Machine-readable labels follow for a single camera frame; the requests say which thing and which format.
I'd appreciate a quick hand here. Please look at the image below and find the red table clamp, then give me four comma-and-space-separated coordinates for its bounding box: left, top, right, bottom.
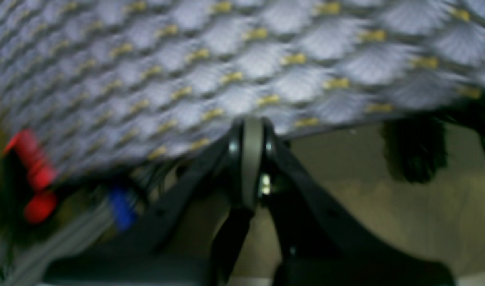
2, 129, 59, 225

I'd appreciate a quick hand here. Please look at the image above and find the aluminium frame rail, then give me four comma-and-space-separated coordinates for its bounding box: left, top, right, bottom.
0, 202, 114, 286

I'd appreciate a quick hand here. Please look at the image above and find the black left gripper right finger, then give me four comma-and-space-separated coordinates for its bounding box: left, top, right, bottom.
263, 119, 455, 286

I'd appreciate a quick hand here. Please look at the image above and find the blue plastic clip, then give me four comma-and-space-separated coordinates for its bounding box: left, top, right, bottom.
108, 185, 138, 231

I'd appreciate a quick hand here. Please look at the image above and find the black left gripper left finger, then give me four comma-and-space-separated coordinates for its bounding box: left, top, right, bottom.
44, 118, 263, 286

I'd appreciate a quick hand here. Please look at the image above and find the blue fan-patterned tablecloth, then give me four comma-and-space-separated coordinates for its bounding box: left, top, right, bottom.
0, 0, 485, 181

